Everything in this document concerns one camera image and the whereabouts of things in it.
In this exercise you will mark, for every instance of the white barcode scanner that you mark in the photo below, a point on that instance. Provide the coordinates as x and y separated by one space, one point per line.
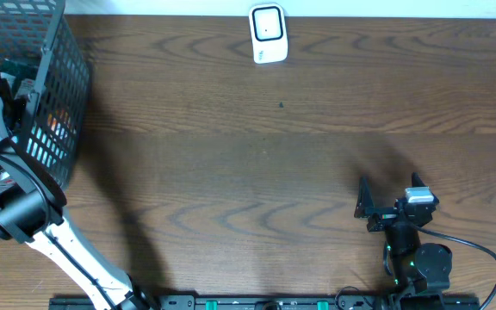
268 33

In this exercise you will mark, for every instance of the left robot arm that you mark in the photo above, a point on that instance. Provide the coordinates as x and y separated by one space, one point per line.
32 212

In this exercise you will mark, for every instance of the grey plastic mesh basket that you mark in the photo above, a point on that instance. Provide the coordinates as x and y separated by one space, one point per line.
37 43

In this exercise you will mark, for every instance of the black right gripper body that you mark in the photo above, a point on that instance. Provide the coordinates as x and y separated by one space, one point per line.
383 220

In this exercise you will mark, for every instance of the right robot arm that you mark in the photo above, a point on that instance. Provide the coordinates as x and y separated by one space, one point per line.
421 271

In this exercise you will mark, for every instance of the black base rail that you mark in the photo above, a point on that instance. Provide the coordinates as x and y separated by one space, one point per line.
345 301

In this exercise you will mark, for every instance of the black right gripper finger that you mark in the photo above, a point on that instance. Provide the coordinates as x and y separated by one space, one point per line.
364 205
416 180

